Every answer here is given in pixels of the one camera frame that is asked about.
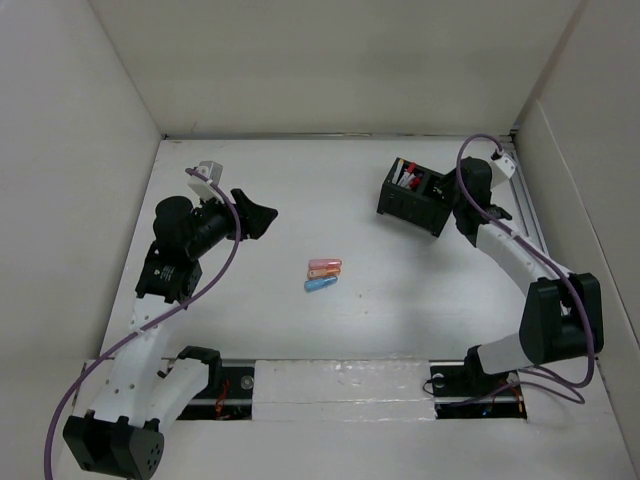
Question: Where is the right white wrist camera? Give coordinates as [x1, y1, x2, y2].
[489, 150, 516, 188]

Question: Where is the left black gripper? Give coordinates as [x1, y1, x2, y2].
[186, 188, 275, 259]

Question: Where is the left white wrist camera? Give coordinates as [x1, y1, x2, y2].
[187, 160, 223, 202]

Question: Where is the pink highlighter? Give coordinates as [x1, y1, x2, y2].
[308, 258, 343, 270]

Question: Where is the black slatted pen holder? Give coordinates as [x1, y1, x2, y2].
[377, 157, 451, 237]

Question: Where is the blue highlighter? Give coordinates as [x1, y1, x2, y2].
[304, 276, 338, 293]

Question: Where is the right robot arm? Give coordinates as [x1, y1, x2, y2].
[439, 156, 604, 394]

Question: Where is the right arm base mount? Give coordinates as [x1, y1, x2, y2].
[422, 360, 527, 420]

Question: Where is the orange highlighter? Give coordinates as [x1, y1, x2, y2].
[307, 267, 341, 280]

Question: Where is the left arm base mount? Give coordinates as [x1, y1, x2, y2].
[178, 360, 256, 421]

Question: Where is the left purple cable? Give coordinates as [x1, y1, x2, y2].
[45, 167, 246, 480]

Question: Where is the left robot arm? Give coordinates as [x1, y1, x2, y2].
[63, 189, 278, 479]

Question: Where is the blue capped marker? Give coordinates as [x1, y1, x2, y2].
[402, 174, 415, 188]

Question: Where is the yellow capped marker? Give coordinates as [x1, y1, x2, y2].
[391, 158, 404, 184]

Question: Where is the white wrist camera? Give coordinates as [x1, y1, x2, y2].
[187, 160, 223, 202]
[489, 150, 516, 188]

